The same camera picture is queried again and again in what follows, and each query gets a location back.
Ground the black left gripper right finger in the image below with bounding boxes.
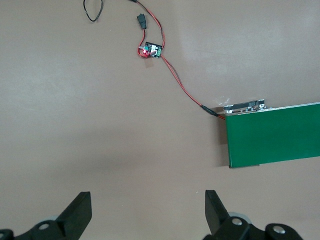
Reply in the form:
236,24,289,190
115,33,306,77
203,190,303,240

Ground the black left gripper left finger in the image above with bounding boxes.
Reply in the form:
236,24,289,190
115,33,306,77
0,191,93,240

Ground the green conveyor belt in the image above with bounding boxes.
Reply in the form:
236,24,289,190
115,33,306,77
222,98,320,169

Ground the small motor controller board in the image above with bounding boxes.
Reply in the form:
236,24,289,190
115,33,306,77
136,41,163,60

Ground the red black conveyor power wire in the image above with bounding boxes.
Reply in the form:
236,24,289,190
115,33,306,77
160,54,226,121

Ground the black looped power cable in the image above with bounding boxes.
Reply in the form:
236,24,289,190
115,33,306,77
82,0,105,23

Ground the red black wire with plug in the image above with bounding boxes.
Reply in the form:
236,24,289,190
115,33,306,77
127,0,167,57

